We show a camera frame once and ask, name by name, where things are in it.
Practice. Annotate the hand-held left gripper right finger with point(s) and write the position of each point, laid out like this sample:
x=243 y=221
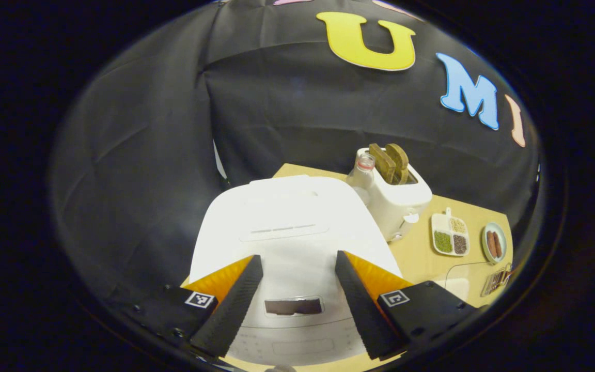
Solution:
x=362 y=310

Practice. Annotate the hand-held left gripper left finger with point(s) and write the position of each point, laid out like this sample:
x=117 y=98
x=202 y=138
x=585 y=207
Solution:
x=233 y=310

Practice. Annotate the white rice cooker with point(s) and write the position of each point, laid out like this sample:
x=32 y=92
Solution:
x=297 y=232

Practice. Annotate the white toaster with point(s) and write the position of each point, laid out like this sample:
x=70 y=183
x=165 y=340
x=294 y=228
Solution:
x=401 y=206

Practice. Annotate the white divided grain dish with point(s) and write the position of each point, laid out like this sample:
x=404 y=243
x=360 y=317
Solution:
x=450 y=237

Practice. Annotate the clear plastic water bottle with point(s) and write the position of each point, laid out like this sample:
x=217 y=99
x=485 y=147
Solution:
x=362 y=175

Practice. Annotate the red meat piece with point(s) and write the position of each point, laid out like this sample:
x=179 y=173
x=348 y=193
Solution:
x=498 y=245
x=491 y=245

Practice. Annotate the brown toast slice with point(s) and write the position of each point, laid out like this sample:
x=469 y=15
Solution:
x=382 y=163
x=400 y=157

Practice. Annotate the pale green plate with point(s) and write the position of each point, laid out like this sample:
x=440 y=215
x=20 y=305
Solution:
x=504 y=243

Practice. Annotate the black backdrop cloth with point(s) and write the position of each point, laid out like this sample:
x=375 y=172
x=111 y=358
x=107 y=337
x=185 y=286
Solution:
x=147 y=155

